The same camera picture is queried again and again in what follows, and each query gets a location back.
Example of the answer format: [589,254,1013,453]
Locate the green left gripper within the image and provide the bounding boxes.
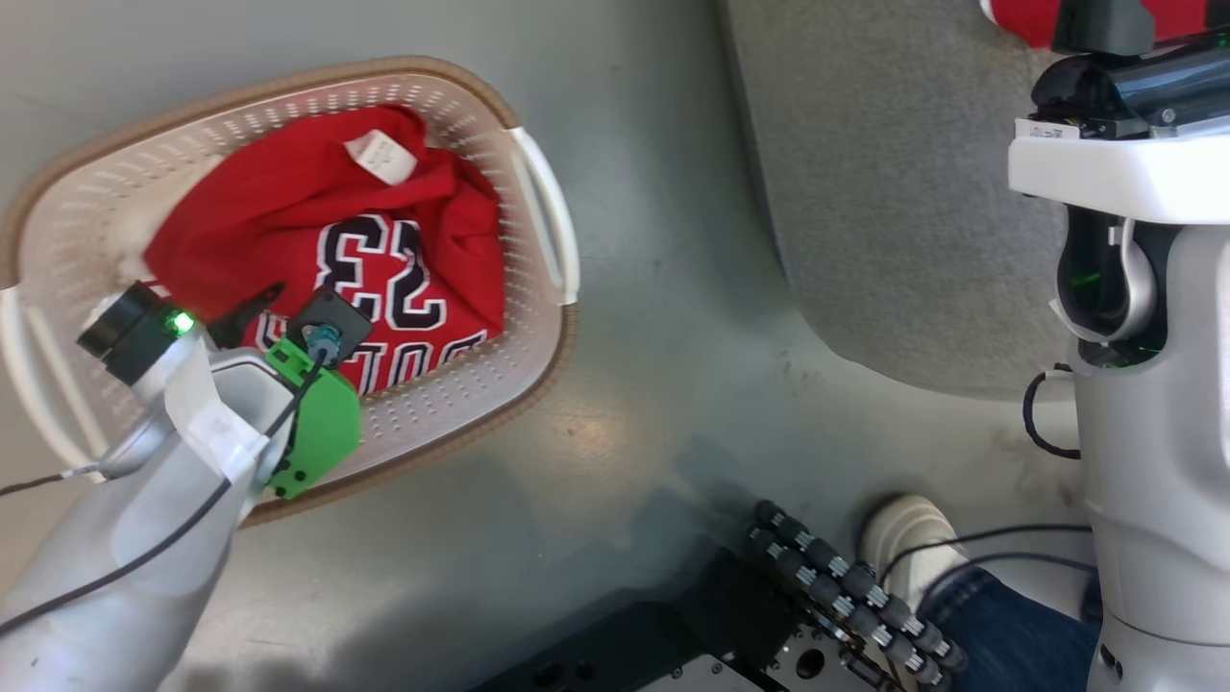
[209,282,364,501]

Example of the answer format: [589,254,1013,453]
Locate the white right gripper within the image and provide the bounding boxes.
[1007,34,1230,227]

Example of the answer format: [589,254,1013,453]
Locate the white perforated laundry basket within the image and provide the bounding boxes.
[0,56,580,528]

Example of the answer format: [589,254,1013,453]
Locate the white tape label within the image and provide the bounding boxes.
[163,336,275,482]

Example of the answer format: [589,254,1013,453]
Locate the red jersey number 23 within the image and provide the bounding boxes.
[144,106,507,397]

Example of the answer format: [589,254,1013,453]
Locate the grey fabric sofa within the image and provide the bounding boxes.
[716,0,1087,393]

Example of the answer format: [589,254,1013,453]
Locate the white shoe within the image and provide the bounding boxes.
[858,495,967,616]

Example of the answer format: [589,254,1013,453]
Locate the blue jeans leg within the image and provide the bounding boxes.
[918,567,1103,692]

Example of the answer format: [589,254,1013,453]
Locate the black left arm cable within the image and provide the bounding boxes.
[0,325,344,637]

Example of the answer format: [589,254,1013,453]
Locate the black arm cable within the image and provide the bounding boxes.
[0,325,344,637]
[1021,363,1082,460]

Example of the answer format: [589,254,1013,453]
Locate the thin black cable white tag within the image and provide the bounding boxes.
[0,464,103,497]

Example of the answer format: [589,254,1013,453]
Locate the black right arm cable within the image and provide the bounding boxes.
[1021,363,1082,460]

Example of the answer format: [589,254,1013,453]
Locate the thin black floor cable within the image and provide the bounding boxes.
[879,524,1095,582]

